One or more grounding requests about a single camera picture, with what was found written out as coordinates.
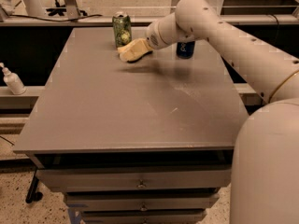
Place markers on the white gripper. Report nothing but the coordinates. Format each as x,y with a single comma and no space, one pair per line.
153,37

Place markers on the yellow sponge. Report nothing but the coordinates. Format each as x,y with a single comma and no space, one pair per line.
124,48

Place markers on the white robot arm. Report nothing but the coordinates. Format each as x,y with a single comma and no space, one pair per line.
265,169

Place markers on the green soda can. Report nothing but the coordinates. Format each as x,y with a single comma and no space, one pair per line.
122,28

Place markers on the blue Pepsi can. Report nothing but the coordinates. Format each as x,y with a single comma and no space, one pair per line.
185,50

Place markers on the grey drawer cabinet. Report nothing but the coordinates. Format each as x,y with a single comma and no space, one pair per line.
99,112

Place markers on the white pump bottle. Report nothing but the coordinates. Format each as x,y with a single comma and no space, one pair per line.
12,81

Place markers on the top grey drawer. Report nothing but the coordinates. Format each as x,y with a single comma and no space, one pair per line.
84,180

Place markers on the grey drawer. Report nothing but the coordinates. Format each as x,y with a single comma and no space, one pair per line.
142,201
84,180
148,217

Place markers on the middle grey drawer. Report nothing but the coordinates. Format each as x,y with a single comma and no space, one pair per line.
142,201

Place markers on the bottom grey drawer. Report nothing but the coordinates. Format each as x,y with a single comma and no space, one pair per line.
148,217

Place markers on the black caster leg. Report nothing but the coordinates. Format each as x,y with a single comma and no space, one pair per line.
33,195

